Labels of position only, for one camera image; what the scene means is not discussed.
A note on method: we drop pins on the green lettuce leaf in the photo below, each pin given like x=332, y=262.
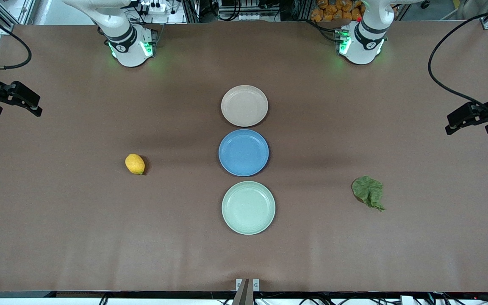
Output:
x=367, y=190

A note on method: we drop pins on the yellow lemon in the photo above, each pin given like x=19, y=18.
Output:
x=134, y=164

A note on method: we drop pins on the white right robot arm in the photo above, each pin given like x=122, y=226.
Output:
x=125, y=42

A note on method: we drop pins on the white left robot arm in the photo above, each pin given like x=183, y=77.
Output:
x=364, y=46

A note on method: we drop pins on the white power strip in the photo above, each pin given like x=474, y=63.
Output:
x=153, y=7

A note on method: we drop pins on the orange packaged goods pile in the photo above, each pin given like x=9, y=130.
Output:
x=333, y=10

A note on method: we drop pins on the small white box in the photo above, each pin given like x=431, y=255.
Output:
x=407, y=300

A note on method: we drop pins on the beige round plate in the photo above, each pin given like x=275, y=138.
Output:
x=244, y=106

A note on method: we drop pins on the blue round plate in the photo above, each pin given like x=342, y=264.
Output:
x=243, y=152

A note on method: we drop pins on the pale green round plate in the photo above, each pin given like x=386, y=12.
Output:
x=248, y=207

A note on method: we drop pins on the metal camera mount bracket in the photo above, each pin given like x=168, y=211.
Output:
x=244, y=292

